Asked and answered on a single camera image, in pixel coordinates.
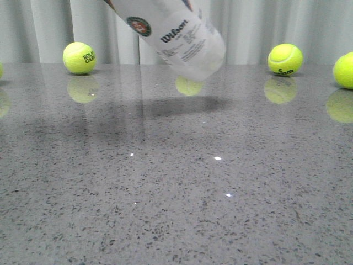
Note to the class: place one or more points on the tennis ball with Roland Garros print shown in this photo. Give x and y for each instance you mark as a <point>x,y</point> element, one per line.
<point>79,58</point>

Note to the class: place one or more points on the clear Wilson tennis ball can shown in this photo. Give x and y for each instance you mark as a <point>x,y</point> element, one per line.
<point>179,33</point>

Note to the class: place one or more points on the tennis ball with Wilson print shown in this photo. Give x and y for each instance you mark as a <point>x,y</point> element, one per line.
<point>285,59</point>

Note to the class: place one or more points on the far right yellow tennis ball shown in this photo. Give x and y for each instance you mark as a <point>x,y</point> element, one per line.
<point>343,71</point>

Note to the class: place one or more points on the pale grey curtain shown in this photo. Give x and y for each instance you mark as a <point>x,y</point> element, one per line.
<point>38,31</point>

